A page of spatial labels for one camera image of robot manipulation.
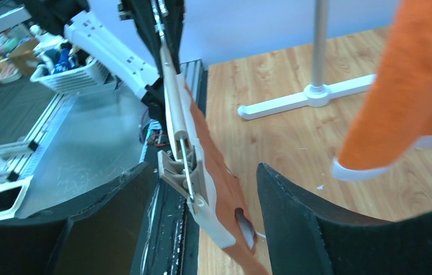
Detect orange underwear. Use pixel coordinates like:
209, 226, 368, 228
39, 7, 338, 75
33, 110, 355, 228
332, 1, 432, 181

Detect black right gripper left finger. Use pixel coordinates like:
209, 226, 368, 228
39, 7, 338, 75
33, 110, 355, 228
0, 162, 154, 274

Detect white laundry basket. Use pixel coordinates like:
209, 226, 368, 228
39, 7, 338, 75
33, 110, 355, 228
29, 58, 111, 93

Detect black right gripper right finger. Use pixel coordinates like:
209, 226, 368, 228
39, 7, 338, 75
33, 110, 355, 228
256, 163, 432, 274

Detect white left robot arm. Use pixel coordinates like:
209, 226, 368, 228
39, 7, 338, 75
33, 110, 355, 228
19, 1, 185, 125

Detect metal clothes rack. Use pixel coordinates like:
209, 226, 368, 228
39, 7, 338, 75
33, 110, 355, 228
237, 0, 375, 120

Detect beige hanger of brown underwear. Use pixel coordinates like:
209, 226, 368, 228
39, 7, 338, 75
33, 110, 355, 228
149, 0, 211, 213

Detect brown underwear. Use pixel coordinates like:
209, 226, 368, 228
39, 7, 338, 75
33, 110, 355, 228
176, 74, 267, 274

